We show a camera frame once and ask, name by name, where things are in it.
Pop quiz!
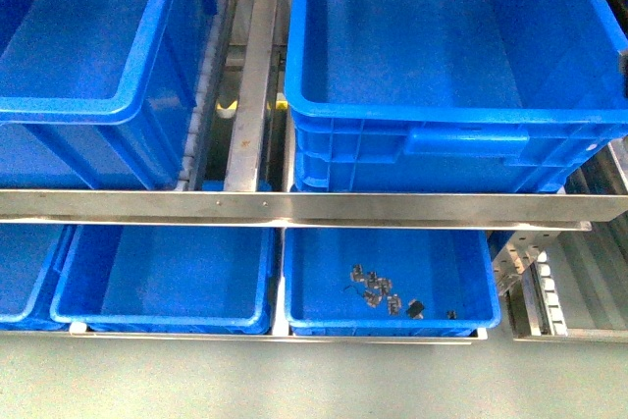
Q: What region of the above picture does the lower blue bin with clips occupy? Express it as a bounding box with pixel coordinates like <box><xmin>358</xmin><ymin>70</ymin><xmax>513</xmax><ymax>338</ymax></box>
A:
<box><xmin>284</xmin><ymin>229</ymin><xmax>501</xmax><ymax>337</ymax></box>

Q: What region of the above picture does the steel lower shelf rail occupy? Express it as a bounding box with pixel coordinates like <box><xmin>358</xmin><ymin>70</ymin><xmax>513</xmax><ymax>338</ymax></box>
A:
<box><xmin>1</xmin><ymin>329</ymin><xmax>489</xmax><ymax>345</ymax></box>

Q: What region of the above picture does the blue target upper bin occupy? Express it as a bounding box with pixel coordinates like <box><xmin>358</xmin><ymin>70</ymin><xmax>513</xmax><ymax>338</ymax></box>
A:
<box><xmin>285</xmin><ymin>0</ymin><xmax>627</xmax><ymax>193</ymax></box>

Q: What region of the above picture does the perforated steel bracket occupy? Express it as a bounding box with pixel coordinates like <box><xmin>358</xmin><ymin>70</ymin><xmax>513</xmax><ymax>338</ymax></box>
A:
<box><xmin>488</xmin><ymin>230</ymin><xmax>560</xmax><ymax>295</ymax></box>

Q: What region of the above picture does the steel shelf rail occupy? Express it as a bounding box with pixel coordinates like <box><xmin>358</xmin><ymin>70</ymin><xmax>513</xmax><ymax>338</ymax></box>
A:
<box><xmin>1</xmin><ymin>329</ymin><xmax>489</xmax><ymax>345</ymax></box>
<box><xmin>1</xmin><ymin>189</ymin><xmax>627</xmax><ymax>231</ymax></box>

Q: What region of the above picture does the blue middle upper bin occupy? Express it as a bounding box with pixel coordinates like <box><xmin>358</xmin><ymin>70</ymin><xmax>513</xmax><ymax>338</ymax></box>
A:
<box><xmin>1</xmin><ymin>0</ymin><xmax>218</xmax><ymax>190</ymax></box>

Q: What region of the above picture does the steel front shelf rail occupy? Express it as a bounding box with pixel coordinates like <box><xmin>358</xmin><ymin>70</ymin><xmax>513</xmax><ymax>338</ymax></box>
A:
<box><xmin>1</xmin><ymin>189</ymin><xmax>627</xmax><ymax>231</ymax></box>

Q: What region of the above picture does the lower blue bin far left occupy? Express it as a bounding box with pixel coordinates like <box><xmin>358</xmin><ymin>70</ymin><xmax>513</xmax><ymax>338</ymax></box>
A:
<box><xmin>1</xmin><ymin>224</ymin><xmax>76</xmax><ymax>332</ymax></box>

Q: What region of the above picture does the pile of small metal clips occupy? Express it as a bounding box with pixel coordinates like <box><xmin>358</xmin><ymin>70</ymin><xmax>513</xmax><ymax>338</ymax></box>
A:
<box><xmin>343</xmin><ymin>264</ymin><xmax>426</xmax><ymax>320</ymax></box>

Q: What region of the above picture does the white roller track right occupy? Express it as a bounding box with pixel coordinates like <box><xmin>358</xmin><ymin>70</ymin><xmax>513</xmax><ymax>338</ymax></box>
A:
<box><xmin>535</xmin><ymin>251</ymin><xmax>568</xmax><ymax>337</ymax></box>

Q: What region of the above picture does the steel divider rail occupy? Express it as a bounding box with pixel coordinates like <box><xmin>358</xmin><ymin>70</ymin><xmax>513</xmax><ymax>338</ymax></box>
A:
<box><xmin>224</xmin><ymin>0</ymin><xmax>278</xmax><ymax>192</ymax></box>

